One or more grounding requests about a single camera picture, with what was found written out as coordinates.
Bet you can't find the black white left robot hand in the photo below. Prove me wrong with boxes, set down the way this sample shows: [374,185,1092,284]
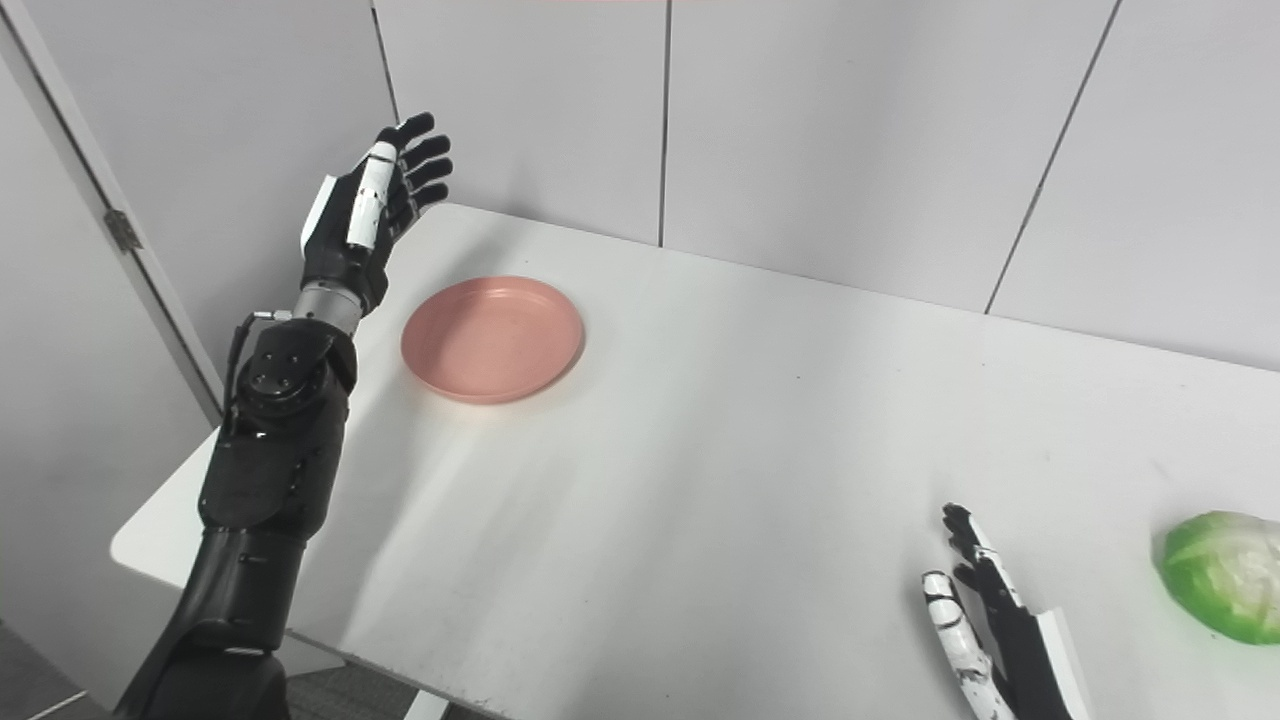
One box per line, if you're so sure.
[299,112,454,317]

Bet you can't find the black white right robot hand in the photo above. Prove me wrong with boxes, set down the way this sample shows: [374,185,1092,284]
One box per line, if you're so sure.
[921,503,1093,720]

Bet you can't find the pink round plate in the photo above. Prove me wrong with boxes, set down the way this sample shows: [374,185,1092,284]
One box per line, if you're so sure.
[400,276,586,406]

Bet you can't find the green white cabbage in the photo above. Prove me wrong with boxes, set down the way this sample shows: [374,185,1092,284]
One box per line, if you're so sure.
[1160,511,1280,646]

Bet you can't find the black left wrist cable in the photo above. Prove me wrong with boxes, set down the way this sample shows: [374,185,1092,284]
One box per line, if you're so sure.
[222,310,293,436]

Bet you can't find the white door frame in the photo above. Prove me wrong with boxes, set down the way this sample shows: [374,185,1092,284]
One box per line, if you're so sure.
[0,0,225,426]

